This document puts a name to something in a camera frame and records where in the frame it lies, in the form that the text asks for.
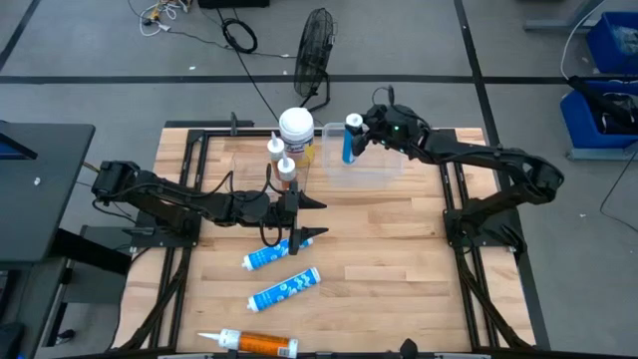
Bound black aluminium rig frame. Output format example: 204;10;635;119
113;118;552;359

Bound Lysol wipes canister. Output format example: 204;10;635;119
277;106;316;169

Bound black desk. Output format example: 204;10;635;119
0;119;97;265

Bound white and yellow cable bundle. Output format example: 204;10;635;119
127;0;193;39

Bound black floor fan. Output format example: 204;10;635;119
292;6;338;114

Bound black folded stand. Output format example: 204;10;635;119
567;74;638;132

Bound orange sealant tube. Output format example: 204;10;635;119
266;131;287;181
196;327;300;359
276;151;303;193

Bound tall clear plastic bin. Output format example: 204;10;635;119
320;121;405;190

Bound shallow clear plastic bin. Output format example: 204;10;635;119
224;142;314;203

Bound grey metal stand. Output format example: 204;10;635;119
522;0;607;34

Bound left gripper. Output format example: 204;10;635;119
261;179;331;257

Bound black equipment box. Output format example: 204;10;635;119
197;0;271;9

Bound blue storage bin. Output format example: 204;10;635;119
558;79;638;151
586;10;638;76

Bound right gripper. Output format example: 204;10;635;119
350;103;431;158

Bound black table-level camera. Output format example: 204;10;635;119
399;337;420;359

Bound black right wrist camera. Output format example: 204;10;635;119
381;104;416;133

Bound blue silicone tube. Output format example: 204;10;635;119
246;266;322;314
341;113;365;166
241;237;315;272

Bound coiled black cable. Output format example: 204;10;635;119
211;0;281;124

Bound black desk monitor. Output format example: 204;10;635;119
0;130;39;162

